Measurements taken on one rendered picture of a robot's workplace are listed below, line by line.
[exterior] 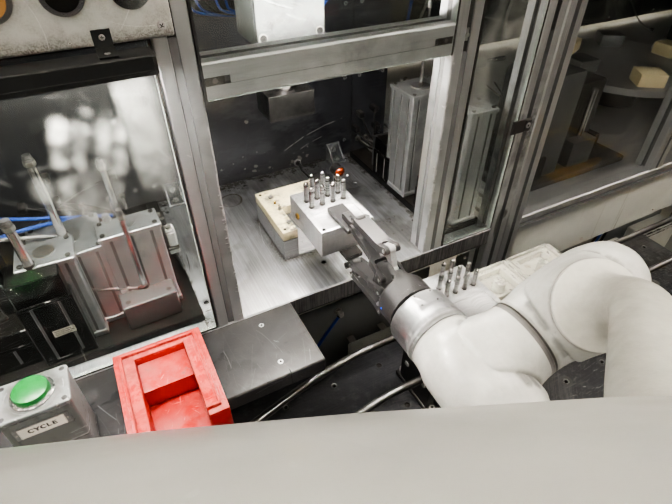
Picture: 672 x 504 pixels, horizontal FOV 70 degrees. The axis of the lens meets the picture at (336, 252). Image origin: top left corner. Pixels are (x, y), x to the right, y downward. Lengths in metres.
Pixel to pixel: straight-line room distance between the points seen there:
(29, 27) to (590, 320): 0.61
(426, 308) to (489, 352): 0.10
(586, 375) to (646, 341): 0.79
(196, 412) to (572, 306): 0.50
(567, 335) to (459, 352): 0.11
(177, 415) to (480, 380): 0.41
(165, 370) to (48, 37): 0.44
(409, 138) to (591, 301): 0.59
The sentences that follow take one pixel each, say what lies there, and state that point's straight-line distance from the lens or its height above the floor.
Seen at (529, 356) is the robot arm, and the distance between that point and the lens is 0.57.
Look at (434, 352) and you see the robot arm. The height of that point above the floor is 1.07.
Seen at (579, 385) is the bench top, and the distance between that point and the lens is 1.13.
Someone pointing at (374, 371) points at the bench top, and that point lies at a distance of 1.04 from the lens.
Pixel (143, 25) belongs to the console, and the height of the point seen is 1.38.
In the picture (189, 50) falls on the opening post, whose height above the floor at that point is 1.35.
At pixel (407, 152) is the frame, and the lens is 1.03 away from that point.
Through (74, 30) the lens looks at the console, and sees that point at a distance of 0.57.
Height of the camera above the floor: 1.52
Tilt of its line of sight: 40 degrees down
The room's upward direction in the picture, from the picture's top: straight up
